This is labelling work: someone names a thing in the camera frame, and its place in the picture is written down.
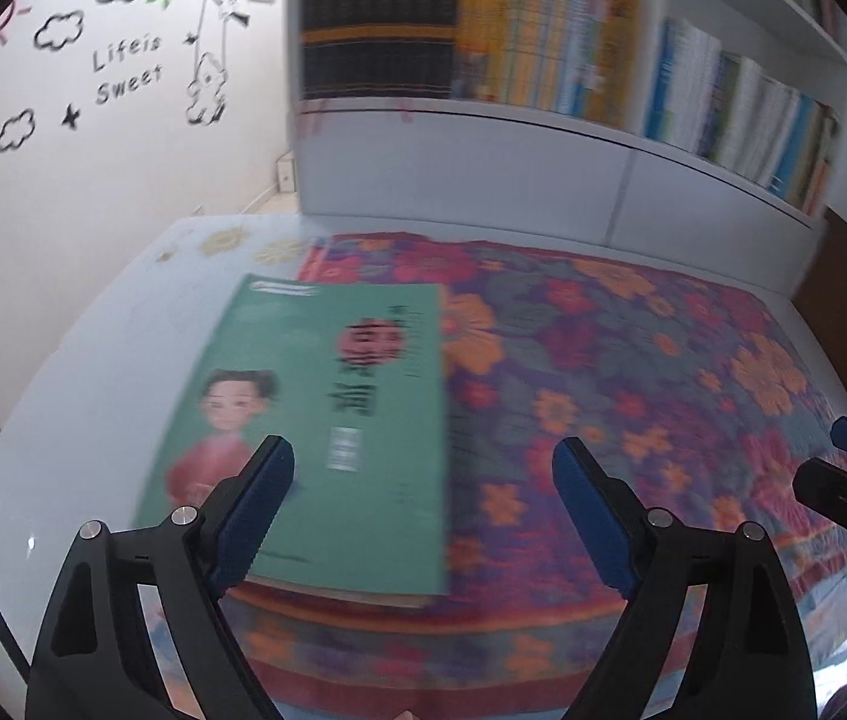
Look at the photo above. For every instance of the floral purple table cloth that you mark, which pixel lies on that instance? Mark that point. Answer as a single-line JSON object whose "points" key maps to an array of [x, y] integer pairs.
{"points": [[685, 388]]}

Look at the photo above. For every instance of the green poetry book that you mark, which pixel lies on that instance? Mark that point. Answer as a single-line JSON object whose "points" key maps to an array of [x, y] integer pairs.
{"points": [[351, 376]]}

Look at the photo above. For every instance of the row of yellow books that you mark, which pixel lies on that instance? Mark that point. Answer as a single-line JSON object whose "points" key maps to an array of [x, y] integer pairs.
{"points": [[570, 57]]}

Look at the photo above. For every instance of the row of colourful shelf books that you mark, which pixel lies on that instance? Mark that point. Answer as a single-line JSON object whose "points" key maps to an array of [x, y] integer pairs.
{"points": [[725, 108]]}

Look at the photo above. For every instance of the white bookshelf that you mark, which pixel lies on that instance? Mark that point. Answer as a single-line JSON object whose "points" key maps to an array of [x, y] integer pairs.
{"points": [[470, 163]]}

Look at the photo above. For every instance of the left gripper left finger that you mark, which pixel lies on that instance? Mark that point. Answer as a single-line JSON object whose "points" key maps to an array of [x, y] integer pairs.
{"points": [[93, 657]]}

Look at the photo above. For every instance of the row of black books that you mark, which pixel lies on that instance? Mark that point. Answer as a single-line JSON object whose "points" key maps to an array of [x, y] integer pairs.
{"points": [[378, 48]]}

